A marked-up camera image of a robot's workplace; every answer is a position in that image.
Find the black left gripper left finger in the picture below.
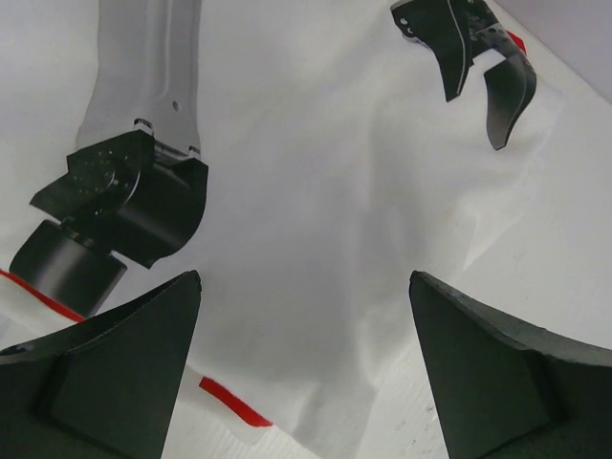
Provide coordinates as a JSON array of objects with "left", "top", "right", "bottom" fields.
[{"left": 1, "top": 271, "right": 201, "bottom": 458}]

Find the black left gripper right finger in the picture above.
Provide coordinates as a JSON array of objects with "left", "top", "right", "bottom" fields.
[{"left": 409, "top": 272, "right": 611, "bottom": 458}]

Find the red white folded shirt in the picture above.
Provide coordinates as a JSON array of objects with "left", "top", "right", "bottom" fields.
[{"left": 1, "top": 270, "right": 273, "bottom": 428}]

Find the white black patterned folded shirt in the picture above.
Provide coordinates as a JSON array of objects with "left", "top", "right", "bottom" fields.
[{"left": 1, "top": 1, "right": 611, "bottom": 458}]

